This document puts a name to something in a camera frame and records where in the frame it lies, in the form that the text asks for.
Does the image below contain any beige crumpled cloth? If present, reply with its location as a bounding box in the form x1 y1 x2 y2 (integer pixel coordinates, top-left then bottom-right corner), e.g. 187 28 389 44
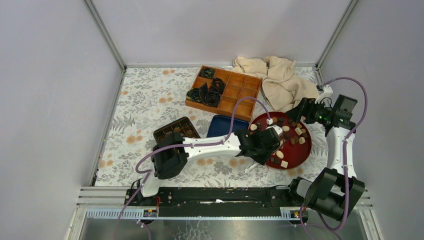
232 55 319 112

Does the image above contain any red round tray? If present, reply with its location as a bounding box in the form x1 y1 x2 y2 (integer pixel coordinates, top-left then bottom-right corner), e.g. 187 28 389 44
265 111 312 169

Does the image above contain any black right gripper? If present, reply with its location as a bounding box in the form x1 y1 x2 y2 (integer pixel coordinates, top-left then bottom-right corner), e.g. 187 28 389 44
284 97 334 125

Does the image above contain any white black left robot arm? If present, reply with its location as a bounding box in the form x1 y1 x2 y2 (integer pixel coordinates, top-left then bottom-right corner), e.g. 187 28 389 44
135 125 284 206

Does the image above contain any orange wooden divided box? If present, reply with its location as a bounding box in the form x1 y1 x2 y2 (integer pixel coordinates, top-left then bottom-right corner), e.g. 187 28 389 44
185 65 262 122

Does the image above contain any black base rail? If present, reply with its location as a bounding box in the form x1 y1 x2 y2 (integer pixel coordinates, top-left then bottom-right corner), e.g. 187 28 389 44
124 185 304 207

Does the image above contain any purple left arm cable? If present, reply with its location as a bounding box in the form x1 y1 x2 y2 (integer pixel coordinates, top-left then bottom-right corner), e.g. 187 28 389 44
112 96 274 240

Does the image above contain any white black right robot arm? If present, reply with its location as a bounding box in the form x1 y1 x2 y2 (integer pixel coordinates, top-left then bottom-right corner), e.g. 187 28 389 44
286 95 365 223

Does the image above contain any floral tablecloth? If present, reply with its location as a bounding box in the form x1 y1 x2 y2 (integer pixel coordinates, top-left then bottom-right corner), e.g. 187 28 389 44
94 67 328 187

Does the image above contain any blue chocolate tin box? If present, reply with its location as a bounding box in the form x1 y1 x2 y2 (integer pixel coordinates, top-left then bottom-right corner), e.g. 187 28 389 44
153 116 200 143

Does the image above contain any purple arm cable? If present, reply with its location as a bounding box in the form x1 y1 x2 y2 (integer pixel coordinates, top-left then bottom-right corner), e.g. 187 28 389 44
298 76 369 240
112 96 274 240

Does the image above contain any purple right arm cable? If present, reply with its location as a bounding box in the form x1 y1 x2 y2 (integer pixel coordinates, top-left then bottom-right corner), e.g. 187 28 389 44
298 76 369 240

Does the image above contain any blue tin lid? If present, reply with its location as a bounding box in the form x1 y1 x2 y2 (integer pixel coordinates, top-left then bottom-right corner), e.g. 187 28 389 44
206 115 249 138

